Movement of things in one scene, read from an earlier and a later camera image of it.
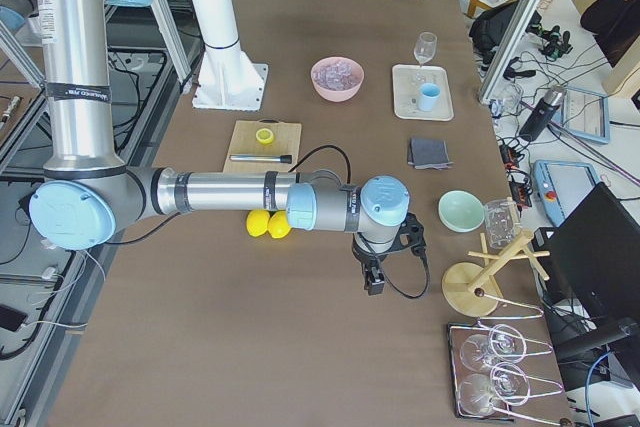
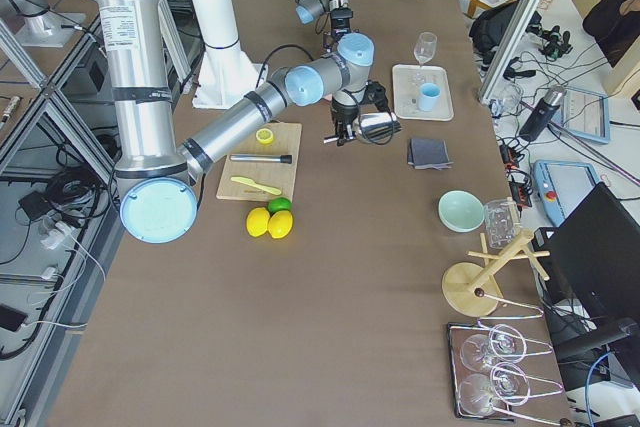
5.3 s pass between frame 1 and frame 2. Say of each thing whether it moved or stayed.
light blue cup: stayed
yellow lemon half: stayed
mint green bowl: stayed
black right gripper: moved
